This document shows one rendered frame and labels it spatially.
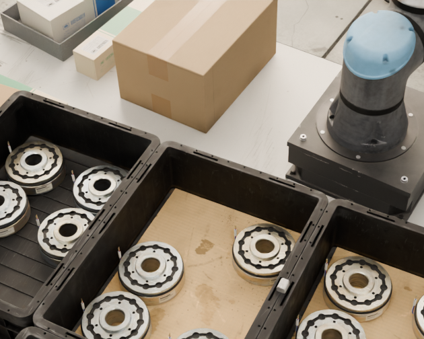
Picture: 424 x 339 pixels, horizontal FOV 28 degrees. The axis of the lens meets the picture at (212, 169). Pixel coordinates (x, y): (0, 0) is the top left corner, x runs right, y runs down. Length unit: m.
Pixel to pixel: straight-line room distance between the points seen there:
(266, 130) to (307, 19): 1.48
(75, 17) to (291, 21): 1.36
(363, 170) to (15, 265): 0.63
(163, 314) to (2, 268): 0.28
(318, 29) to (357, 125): 1.62
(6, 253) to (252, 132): 0.59
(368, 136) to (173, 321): 0.51
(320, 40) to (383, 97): 1.62
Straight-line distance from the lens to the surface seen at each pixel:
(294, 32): 3.13
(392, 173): 1.56
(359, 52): 1.45
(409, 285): 1.37
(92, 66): 1.87
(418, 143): 1.62
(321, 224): 1.29
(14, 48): 2.03
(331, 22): 3.19
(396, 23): 1.49
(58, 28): 1.96
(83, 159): 1.55
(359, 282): 1.34
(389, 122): 1.55
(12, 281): 1.40
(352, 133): 1.56
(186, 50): 1.70
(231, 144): 1.72
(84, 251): 1.28
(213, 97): 1.71
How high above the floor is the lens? 1.93
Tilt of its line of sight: 47 degrees down
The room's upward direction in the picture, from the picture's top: 2 degrees counter-clockwise
